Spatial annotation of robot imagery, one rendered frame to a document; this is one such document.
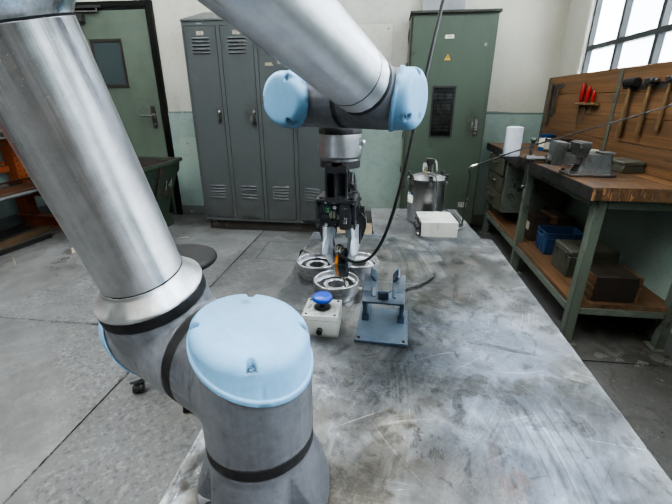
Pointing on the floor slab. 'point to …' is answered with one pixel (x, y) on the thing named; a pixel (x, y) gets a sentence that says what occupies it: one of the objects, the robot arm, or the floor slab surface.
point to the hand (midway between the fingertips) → (341, 258)
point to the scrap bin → (161, 180)
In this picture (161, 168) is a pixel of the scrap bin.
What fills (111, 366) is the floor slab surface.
